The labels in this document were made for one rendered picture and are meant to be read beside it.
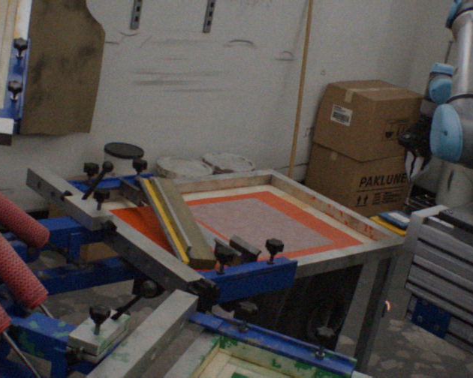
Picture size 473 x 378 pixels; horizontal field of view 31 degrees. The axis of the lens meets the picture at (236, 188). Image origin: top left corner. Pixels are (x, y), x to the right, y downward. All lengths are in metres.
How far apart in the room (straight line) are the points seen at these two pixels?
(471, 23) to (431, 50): 4.05
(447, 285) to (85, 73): 2.71
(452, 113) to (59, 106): 2.70
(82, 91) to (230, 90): 1.02
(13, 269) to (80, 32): 2.69
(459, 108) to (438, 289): 0.41
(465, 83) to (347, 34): 3.67
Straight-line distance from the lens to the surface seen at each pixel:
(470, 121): 1.83
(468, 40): 2.04
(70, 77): 4.20
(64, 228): 1.95
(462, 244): 1.92
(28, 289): 1.60
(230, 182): 2.63
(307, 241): 2.36
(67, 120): 4.27
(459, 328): 2.02
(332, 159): 5.50
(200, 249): 2.06
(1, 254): 1.61
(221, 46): 4.83
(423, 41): 6.17
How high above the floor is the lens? 1.81
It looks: 19 degrees down
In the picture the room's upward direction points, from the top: 12 degrees clockwise
